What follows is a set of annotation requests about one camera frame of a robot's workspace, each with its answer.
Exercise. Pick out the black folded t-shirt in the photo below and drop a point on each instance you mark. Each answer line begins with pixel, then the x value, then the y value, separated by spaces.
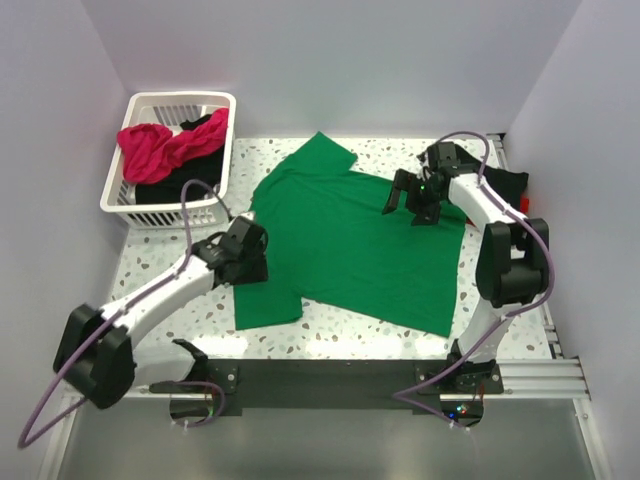
pixel 510 186

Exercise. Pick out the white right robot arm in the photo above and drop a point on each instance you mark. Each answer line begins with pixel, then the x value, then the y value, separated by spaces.
pixel 513 271

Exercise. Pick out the green t-shirt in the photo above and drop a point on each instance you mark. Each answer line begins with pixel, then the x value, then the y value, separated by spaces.
pixel 330 242

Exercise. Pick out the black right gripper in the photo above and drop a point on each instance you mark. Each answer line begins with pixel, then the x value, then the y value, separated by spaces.
pixel 401 182

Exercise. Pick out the black t-shirt in basket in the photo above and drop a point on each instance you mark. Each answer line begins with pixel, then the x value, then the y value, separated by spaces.
pixel 207 169

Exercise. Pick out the pink t-shirt in basket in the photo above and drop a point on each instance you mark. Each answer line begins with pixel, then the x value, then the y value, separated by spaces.
pixel 151 151

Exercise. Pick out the white plastic laundry basket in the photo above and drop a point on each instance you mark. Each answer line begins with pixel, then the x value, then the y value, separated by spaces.
pixel 202 202

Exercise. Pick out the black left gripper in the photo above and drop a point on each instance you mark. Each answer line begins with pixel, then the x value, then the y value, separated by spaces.
pixel 259 273

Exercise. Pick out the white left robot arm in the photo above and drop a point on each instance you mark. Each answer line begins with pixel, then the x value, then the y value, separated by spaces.
pixel 100 354

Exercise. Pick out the aluminium front rail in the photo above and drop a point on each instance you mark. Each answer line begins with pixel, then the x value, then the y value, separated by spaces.
pixel 540 380

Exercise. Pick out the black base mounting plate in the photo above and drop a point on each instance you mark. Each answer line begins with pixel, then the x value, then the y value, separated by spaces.
pixel 338 384

